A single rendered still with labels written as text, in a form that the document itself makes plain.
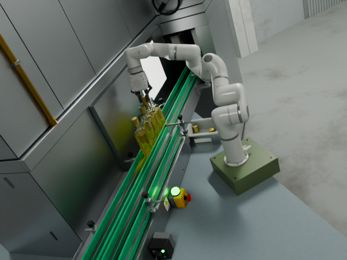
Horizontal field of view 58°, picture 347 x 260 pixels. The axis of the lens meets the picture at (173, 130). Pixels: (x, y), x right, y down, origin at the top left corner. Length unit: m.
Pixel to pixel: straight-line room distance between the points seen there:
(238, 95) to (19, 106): 0.92
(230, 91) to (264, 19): 3.88
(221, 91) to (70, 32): 0.77
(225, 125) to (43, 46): 0.87
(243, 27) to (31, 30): 3.74
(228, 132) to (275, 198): 0.37
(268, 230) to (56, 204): 0.89
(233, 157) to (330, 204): 1.09
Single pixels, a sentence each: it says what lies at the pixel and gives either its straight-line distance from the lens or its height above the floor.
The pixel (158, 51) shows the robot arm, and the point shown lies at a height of 1.38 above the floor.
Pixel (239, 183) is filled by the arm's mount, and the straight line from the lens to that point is 1.56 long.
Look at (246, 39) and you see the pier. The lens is 4.88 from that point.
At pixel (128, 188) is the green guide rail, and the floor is 0.91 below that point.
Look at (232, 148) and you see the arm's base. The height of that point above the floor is 0.94.
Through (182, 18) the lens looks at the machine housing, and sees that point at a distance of 2.48.
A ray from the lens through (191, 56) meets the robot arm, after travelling 1.67.
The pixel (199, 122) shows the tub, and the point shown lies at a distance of 2.06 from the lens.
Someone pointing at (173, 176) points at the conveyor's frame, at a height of 0.85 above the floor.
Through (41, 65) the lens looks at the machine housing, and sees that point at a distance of 1.44.
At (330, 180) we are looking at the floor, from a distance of 2.67.
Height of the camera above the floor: 1.90
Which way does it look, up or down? 31 degrees down
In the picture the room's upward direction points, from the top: 22 degrees counter-clockwise
